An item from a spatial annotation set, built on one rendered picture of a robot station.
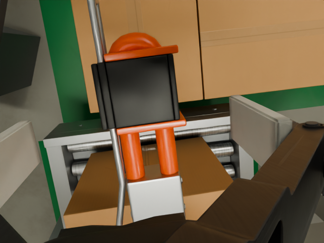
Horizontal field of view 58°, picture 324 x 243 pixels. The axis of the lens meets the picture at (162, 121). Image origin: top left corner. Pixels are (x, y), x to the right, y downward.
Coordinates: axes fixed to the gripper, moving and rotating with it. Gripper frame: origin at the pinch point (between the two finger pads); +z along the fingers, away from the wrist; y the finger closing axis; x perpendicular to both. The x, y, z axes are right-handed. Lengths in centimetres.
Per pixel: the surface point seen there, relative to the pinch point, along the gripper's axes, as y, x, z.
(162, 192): 1.6, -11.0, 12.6
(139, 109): 0.2, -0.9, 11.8
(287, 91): 79, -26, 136
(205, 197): 12, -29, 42
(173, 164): 3.3, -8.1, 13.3
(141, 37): 1.4, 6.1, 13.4
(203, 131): 20, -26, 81
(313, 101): 94, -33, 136
